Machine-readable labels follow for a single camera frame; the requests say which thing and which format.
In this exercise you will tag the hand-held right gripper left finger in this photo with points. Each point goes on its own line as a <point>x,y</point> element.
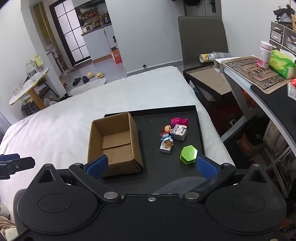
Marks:
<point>97,167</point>

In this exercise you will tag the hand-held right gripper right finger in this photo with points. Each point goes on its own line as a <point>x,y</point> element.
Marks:
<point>206,168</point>

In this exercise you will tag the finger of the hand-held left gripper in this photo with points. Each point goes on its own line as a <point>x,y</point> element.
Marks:
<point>20,163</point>
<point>9,157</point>

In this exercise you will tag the green hexagonal box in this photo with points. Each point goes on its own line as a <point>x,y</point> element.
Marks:
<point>188,154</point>

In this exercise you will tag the blue bunny cube toy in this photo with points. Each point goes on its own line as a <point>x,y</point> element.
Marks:
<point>179,133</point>

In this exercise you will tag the small figurine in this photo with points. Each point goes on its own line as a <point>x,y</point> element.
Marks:
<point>166,146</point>

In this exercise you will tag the pink bear toy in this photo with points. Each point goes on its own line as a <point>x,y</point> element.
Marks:
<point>179,121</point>

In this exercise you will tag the girl doll figurine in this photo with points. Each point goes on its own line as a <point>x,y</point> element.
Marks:
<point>166,131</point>

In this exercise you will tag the black tray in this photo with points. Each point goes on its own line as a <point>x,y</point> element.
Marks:
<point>150,150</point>

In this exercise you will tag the brown printed cardboard box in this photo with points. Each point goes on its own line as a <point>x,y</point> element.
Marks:
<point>248,146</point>

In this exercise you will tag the beige blanket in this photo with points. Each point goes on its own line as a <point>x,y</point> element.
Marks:
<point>5,224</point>

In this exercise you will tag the black bag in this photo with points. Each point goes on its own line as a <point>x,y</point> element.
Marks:
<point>259,128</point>

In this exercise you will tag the round table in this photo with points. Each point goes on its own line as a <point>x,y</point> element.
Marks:
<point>27,87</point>

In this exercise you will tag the white floor mat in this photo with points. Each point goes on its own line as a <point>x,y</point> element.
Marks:
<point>90,87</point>

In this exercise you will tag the orange storage basket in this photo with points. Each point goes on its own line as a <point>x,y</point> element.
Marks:
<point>249,99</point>

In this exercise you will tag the white desk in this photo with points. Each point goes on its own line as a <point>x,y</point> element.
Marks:
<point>261,102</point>

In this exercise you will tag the black slipper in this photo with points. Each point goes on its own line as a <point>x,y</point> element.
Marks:
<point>85,79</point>
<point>76,81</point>

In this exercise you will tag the glass jar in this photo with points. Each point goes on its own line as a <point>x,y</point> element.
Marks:
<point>31,69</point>

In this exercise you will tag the beige slipper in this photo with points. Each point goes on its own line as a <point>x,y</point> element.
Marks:
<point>90,75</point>
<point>100,75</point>

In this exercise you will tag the black mouse pad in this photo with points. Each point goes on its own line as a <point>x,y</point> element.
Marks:
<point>277,102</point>

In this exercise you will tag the printed desk mat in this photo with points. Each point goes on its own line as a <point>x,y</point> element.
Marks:
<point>247,69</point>

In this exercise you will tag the yellow snack canister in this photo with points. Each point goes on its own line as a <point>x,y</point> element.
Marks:
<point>205,58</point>

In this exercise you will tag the orange cardboard box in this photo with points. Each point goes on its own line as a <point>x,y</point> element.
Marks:
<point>116,56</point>

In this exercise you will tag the stack of clear cups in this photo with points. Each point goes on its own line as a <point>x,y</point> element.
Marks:
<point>220,55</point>

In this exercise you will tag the white kitchen cabinet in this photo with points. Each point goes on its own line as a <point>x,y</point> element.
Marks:
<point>97,44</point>

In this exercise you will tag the pink and white pill bottle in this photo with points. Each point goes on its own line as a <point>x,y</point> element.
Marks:
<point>264,55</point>

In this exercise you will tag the grey chair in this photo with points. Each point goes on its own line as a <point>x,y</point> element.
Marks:
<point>201,39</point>

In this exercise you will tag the green tissue pack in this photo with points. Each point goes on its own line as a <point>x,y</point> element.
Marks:
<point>282,63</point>

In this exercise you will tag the black framed glass door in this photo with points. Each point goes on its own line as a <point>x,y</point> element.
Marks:
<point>69,30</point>

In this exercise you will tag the grey drawer organizer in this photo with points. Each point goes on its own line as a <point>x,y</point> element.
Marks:
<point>283,34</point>

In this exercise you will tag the grey entry door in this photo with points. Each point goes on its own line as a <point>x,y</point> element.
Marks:
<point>203,7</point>

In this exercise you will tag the dark figurine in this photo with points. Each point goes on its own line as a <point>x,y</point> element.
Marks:
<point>283,12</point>

